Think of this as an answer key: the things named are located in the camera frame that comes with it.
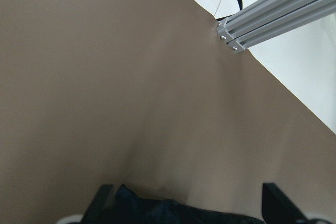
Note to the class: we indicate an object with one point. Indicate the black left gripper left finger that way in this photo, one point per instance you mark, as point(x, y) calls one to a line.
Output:
point(100, 206)

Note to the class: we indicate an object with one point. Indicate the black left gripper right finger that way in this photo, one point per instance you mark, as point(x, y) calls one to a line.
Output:
point(278, 208)

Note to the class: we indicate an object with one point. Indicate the black graphic t-shirt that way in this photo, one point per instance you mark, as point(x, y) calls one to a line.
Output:
point(128, 207)

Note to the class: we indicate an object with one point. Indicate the aluminium frame cage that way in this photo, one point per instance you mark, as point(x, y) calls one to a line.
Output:
point(266, 19)

